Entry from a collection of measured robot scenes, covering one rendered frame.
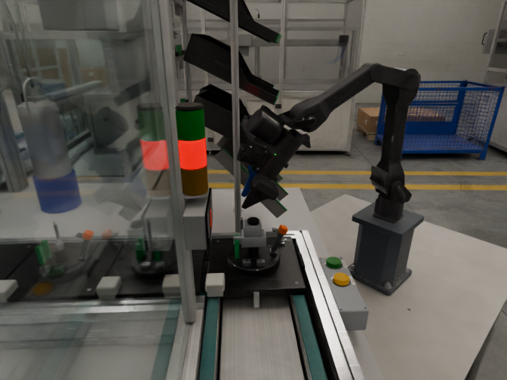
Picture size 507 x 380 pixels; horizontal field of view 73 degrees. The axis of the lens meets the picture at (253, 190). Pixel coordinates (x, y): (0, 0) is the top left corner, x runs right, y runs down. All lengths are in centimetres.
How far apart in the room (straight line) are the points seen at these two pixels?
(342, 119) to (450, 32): 579
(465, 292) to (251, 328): 64
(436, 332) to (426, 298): 12
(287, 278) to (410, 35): 929
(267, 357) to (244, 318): 12
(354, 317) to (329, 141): 428
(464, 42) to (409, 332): 978
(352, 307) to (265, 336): 21
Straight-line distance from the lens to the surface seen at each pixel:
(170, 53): 58
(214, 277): 86
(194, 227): 60
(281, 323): 85
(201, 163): 60
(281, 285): 86
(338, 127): 500
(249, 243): 89
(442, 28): 1023
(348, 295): 88
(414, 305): 107
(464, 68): 1059
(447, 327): 104
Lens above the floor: 151
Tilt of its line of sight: 23 degrees down
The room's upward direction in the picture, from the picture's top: straight up
